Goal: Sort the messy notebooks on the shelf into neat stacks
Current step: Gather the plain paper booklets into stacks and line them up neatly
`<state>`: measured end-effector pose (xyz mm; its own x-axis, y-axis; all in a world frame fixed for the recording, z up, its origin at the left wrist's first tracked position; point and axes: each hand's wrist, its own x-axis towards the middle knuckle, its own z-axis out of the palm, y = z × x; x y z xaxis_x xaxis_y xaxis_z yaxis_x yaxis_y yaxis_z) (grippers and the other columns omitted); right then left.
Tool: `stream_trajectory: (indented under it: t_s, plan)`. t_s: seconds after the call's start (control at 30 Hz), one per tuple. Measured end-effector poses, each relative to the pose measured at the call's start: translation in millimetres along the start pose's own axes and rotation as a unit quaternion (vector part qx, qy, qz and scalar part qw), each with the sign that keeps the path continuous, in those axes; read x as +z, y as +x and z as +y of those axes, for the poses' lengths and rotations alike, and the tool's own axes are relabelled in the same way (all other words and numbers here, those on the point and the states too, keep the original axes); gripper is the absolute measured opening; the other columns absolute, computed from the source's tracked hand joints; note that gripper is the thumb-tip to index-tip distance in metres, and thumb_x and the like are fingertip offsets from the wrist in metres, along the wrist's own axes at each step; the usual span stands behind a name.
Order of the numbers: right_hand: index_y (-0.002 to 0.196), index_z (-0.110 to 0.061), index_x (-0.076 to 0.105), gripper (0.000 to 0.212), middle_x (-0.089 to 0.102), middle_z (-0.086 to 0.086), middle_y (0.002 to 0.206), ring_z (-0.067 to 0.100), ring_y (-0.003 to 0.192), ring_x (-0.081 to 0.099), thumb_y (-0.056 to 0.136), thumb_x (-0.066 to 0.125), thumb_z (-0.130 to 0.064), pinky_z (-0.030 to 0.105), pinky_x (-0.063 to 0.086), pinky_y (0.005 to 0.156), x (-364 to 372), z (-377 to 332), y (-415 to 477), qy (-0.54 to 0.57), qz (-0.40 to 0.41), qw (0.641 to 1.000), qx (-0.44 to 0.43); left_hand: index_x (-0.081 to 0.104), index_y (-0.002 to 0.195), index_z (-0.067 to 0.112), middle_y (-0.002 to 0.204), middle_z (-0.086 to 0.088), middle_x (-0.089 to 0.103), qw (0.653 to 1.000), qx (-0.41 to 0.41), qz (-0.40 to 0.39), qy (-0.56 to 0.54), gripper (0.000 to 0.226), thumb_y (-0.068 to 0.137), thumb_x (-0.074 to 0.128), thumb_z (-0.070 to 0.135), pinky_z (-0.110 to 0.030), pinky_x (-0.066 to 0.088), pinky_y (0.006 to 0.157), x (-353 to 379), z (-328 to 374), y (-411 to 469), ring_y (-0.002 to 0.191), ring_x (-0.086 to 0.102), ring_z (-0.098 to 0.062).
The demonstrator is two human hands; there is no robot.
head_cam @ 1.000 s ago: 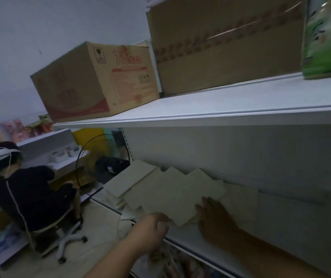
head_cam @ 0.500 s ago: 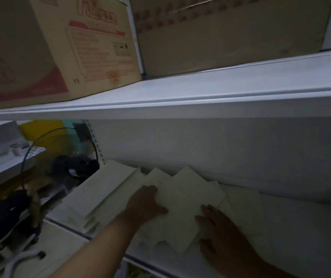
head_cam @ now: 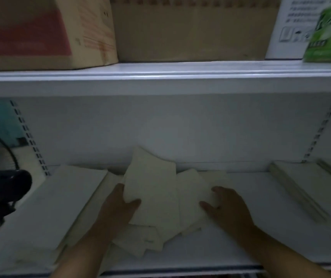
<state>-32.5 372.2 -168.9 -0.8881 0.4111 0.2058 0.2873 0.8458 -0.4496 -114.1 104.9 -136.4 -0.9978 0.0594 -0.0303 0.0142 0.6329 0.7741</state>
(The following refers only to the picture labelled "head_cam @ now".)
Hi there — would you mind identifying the small cream notebook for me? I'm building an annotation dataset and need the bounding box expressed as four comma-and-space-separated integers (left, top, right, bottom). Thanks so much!
176, 169, 227, 236

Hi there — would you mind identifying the plain brown cardboard box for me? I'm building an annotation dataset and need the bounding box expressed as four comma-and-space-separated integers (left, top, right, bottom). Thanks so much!
111, 0, 282, 62

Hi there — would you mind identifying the person's right hand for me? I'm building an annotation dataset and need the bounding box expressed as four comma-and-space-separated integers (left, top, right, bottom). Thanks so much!
199, 186, 256, 240

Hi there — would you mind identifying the person's right forearm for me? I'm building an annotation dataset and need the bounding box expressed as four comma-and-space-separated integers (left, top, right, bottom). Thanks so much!
239, 226, 331, 278

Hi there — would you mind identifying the white printed carton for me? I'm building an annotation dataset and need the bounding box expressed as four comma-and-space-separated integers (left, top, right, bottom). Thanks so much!
265, 0, 331, 60

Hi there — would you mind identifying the red-printed cardboard box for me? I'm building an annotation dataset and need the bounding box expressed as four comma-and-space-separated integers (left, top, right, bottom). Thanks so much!
0, 0, 119, 71

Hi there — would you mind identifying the white metal shelf board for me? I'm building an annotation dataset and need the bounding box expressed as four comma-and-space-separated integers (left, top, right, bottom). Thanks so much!
0, 60, 331, 98
0, 162, 331, 278

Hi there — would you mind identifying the person's left hand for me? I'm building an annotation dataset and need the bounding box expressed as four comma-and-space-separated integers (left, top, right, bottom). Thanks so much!
94, 184, 142, 240

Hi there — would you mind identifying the black clip fan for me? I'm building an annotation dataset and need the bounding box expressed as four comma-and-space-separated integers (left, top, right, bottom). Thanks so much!
0, 129, 33, 247

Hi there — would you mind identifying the person's left forearm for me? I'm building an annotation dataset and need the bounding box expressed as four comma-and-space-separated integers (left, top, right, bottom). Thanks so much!
49, 227, 117, 278

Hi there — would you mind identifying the slotted white shelf upright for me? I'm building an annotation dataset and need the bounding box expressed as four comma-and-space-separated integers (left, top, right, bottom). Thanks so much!
302, 95, 331, 164
10, 100, 51, 177

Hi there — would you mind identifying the thick stack of cream notebooks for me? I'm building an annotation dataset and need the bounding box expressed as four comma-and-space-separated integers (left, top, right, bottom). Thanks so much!
269, 160, 331, 224

